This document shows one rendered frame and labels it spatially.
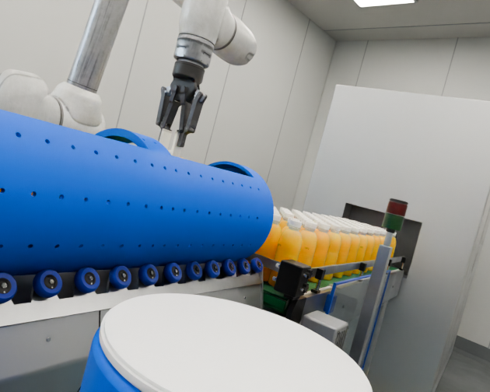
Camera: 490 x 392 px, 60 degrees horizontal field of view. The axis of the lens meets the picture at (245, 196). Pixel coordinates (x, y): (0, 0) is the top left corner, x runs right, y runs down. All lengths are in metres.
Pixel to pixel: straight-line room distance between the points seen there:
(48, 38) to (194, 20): 2.84
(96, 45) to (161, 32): 2.84
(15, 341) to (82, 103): 0.95
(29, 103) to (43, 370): 0.85
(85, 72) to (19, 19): 2.27
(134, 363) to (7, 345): 0.38
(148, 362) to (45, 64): 3.53
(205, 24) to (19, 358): 0.77
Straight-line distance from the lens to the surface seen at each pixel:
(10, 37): 3.75
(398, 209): 1.48
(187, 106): 1.05
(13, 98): 1.41
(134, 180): 0.76
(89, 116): 1.53
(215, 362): 0.41
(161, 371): 0.37
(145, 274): 0.88
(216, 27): 1.08
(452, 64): 5.71
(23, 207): 0.63
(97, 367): 0.41
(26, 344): 0.75
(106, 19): 1.55
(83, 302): 0.80
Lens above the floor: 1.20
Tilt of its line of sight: 2 degrees down
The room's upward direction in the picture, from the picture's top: 15 degrees clockwise
